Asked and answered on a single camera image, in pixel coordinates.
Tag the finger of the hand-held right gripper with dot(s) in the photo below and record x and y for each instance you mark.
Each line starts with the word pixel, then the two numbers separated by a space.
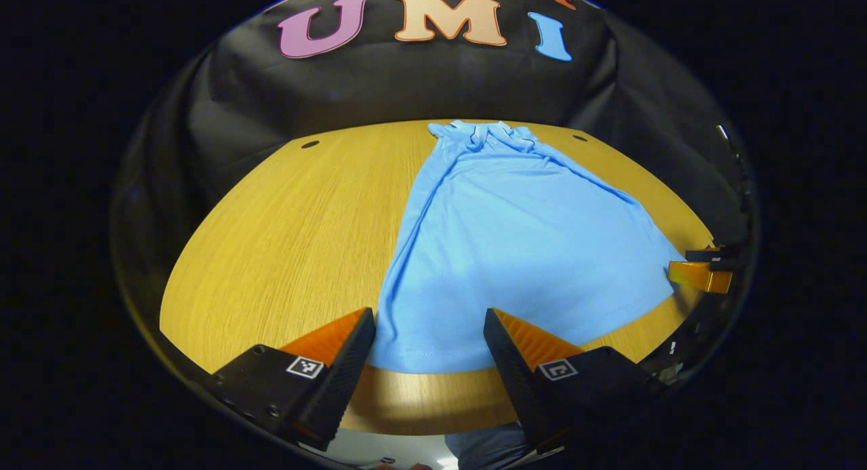
pixel 711 254
pixel 704 277

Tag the black backdrop cloth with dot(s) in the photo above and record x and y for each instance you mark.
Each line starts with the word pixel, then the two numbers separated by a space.
pixel 406 84

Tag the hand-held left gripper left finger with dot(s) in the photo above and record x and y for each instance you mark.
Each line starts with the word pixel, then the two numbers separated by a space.
pixel 339 389

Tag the person's leg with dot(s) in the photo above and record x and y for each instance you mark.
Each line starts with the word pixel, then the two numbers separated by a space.
pixel 488 450

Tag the light blue polo T-shirt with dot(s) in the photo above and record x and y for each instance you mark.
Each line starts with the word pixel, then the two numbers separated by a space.
pixel 515 253

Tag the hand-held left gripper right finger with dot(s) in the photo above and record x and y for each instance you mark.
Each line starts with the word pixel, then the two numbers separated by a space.
pixel 518 382

